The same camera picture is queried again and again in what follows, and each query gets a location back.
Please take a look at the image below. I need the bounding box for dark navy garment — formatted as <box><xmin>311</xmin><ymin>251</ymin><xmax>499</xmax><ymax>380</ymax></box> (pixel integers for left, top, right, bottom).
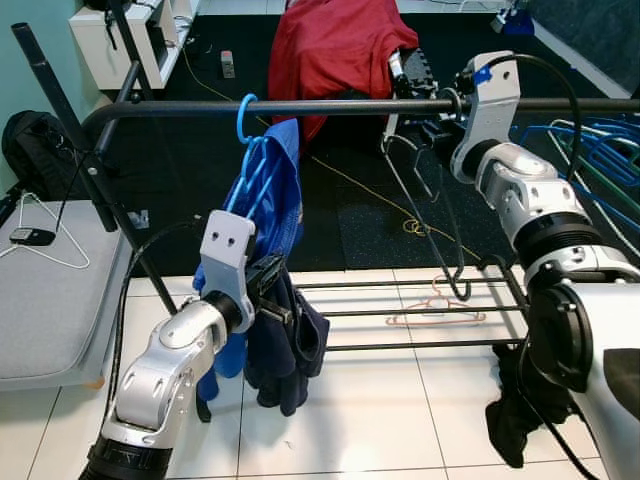
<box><xmin>243</xmin><ymin>265</ymin><xmax>331</xmax><ymax>418</ymax></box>

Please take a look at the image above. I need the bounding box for grey metal hanger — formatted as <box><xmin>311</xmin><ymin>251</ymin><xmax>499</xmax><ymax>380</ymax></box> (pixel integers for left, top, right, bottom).
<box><xmin>383</xmin><ymin>130</ymin><xmax>473</xmax><ymax>301</ymax></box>

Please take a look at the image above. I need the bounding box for white plastic hanger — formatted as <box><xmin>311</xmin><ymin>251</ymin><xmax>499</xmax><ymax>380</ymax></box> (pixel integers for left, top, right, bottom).
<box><xmin>545</xmin><ymin>118</ymin><xmax>640</xmax><ymax>263</ymax></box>

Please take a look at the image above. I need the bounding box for pink plastic hanger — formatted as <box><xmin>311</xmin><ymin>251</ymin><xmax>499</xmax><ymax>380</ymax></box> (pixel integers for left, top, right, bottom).
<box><xmin>385</xmin><ymin>280</ymin><xmax>486</xmax><ymax>328</ymax></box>

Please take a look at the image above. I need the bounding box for light blue plastic hanger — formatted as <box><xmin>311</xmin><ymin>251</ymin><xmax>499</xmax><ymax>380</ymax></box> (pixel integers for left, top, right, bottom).
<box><xmin>222</xmin><ymin>93</ymin><xmax>286</xmax><ymax>216</ymax></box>

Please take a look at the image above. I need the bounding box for black metal machine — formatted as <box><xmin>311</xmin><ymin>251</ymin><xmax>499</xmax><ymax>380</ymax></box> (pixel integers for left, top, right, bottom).
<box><xmin>385</xmin><ymin>45</ymin><xmax>443</xmax><ymax>131</ymax></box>

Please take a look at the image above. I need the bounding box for blue sports shirt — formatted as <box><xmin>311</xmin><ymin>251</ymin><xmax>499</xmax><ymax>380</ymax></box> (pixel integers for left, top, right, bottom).
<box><xmin>195</xmin><ymin>118</ymin><xmax>306</xmax><ymax>401</ymax></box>

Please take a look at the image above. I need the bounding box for black metal clothes rack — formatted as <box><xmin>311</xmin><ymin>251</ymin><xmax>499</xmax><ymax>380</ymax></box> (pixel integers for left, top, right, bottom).
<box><xmin>10</xmin><ymin>20</ymin><xmax>640</xmax><ymax>356</ymax></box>

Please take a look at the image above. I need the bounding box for red cloth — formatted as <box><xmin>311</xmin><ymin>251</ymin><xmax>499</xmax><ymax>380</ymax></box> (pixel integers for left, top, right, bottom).
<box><xmin>267</xmin><ymin>0</ymin><xmax>419</xmax><ymax>141</ymax></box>

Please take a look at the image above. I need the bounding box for small blue device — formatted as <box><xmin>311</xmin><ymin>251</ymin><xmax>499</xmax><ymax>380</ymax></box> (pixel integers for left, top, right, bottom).
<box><xmin>495</xmin><ymin>5</ymin><xmax>531</xmax><ymax>36</ymax></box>

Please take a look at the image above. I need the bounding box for grey upholstered ottoman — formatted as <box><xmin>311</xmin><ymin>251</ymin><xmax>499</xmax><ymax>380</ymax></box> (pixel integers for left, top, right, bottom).
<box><xmin>0</xmin><ymin>195</ymin><xmax>131</xmax><ymax>391</ymax></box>

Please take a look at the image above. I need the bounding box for black phone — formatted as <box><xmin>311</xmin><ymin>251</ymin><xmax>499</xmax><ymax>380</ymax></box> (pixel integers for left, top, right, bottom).
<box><xmin>8</xmin><ymin>228</ymin><xmax>56</xmax><ymax>247</ymax></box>

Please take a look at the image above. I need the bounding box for black backpack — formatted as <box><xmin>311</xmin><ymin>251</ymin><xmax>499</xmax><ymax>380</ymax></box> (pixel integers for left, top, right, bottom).
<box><xmin>0</xmin><ymin>110</ymin><xmax>86</xmax><ymax>201</ymax></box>

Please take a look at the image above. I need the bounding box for black crumpled cloth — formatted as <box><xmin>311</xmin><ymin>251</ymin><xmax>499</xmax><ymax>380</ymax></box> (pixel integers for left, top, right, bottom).
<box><xmin>485</xmin><ymin>340</ymin><xmax>571</xmax><ymax>469</ymax></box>

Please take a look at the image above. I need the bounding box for white shelf unit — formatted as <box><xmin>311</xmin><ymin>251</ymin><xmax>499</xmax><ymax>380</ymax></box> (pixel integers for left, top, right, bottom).
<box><xmin>68</xmin><ymin>0</ymin><xmax>201</xmax><ymax>91</ymax></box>

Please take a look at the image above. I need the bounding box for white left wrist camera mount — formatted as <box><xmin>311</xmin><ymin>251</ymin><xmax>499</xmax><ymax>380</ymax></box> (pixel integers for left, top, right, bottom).
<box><xmin>198</xmin><ymin>210</ymin><xmax>256</xmax><ymax>306</ymax></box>

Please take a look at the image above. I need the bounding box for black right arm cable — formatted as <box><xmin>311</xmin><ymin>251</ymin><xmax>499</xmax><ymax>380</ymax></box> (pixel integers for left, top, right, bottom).
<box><xmin>490</xmin><ymin>52</ymin><xmax>586</xmax><ymax>191</ymax></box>

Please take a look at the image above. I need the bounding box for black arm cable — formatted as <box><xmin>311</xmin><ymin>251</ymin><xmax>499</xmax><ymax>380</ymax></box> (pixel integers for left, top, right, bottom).
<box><xmin>105</xmin><ymin>215</ymin><xmax>206</xmax><ymax>421</ymax></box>
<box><xmin>490</xmin><ymin>52</ymin><xmax>586</xmax><ymax>191</ymax></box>

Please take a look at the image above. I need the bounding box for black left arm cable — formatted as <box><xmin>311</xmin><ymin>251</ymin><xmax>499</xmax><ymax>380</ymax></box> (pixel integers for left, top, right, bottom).
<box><xmin>105</xmin><ymin>215</ymin><xmax>206</xmax><ymax>421</ymax></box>

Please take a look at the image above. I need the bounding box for white wire hanger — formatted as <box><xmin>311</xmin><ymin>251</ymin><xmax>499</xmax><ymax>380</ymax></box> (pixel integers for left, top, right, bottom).
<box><xmin>0</xmin><ymin>190</ymin><xmax>91</xmax><ymax>271</ymax></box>

